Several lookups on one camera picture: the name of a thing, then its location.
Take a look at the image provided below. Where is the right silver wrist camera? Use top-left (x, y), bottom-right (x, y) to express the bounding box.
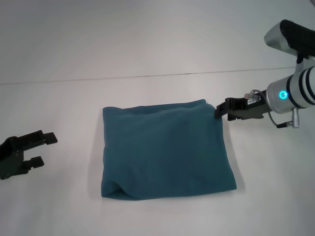
top-left (263, 19), bottom-right (315, 64)

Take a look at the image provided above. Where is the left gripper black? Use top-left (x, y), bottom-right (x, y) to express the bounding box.
top-left (0, 129), bottom-right (59, 180)

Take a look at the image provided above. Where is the teal t-shirt with pink print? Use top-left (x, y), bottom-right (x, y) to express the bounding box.
top-left (100, 98), bottom-right (238, 201)

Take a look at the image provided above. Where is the right silver camera mount bracket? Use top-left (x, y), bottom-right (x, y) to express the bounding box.
top-left (294, 57), bottom-right (315, 75)

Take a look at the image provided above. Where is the right arm cable with connector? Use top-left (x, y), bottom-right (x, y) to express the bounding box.
top-left (267, 107), bottom-right (301, 129)

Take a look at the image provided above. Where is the right gripper silver cable plug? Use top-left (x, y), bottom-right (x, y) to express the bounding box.
top-left (243, 89), bottom-right (261, 102)

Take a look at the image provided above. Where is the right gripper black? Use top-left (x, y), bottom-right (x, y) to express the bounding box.
top-left (214, 89), bottom-right (271, 122)

